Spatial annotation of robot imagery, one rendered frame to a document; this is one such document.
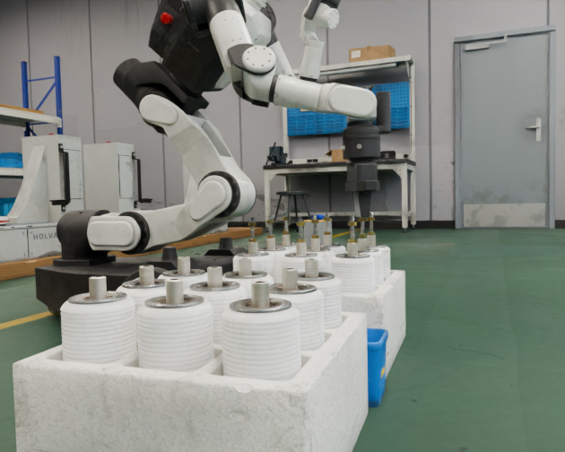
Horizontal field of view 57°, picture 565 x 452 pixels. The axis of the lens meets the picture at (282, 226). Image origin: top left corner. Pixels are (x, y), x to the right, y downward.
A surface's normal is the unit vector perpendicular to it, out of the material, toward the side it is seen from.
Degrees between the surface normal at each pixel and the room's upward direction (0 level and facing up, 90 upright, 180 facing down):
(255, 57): 61
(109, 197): 90
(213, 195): 90
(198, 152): 90
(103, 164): 90
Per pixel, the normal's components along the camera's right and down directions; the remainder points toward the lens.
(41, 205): 0.93, 0.00
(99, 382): -0.32, 0.06
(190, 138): -0.17, 0.44
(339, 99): -0.08, 0.06
